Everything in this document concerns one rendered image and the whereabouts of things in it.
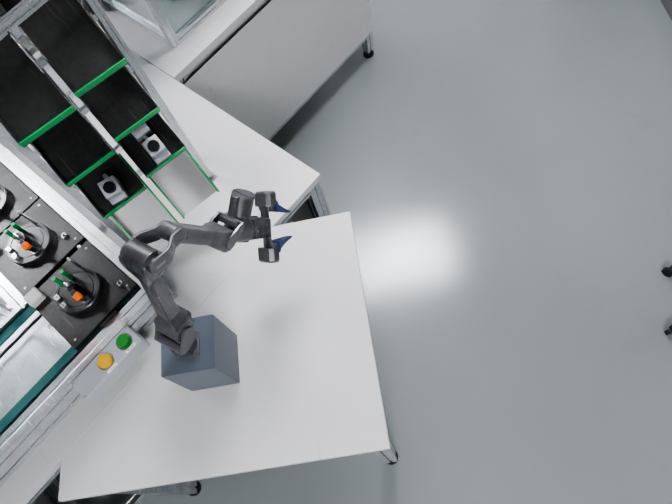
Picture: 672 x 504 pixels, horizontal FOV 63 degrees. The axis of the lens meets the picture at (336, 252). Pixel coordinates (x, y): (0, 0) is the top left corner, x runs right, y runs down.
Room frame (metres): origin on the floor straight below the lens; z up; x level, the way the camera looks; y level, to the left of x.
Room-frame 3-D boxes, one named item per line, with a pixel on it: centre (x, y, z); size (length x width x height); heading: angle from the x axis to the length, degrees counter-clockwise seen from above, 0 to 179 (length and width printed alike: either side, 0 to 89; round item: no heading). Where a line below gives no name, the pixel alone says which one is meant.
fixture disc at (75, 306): (0.81, 0.74, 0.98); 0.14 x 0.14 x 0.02
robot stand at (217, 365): (0.51, 0.43, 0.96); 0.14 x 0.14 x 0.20; 80
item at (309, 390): (0.56, 0.42, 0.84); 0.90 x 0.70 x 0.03; 80
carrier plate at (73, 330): (0.81, 0.74, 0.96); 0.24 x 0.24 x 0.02; 32
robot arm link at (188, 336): (0.52, 0.43, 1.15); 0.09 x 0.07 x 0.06; 43
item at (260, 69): (2.19, 0.05, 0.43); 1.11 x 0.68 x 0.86; 122
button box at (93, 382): (0.59, 0.69, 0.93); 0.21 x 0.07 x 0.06; 122
